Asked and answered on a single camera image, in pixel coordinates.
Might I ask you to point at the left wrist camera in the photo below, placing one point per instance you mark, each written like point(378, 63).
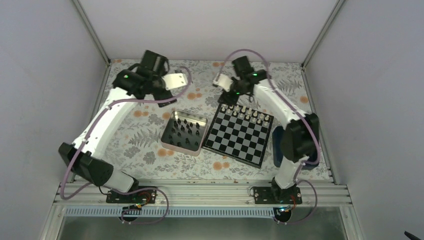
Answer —
point(175, 80)

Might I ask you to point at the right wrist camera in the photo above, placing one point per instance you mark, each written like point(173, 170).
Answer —
point(223, 81)

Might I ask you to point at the left aluminium frame post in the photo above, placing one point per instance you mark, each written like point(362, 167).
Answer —
point(91, 31)

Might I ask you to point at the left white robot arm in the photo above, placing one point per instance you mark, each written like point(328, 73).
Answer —
point(83, 156)

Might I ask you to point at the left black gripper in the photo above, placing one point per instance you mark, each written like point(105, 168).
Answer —
point(157, 97)

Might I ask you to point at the black white chessboard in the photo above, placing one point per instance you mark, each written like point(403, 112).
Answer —
point(240, 133)

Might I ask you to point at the aluminium front rail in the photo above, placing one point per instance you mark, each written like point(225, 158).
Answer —
point(242, 194)

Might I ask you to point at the right aluminium frame post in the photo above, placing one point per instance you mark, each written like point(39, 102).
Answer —
point(328, 23)

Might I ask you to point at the blue plastic box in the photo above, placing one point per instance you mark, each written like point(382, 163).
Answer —
point(277, 135)

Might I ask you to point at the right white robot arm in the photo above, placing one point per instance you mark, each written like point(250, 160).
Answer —
point(299, 141)

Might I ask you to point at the aluminium frame post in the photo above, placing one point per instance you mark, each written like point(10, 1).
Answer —
point(328, 23)
point(91, 31)

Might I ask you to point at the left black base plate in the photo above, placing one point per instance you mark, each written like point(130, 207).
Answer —
point(144, 195)

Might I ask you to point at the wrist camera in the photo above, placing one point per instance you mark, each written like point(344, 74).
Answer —
point(175, 80)
point(223, 81)

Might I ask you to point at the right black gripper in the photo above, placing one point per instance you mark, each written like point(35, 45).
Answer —
point(228, 100)

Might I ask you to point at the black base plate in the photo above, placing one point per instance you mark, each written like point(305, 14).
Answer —
point(273, 195)
point(144, 195)

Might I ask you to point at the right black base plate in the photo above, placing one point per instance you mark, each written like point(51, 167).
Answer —
point(273, 195)

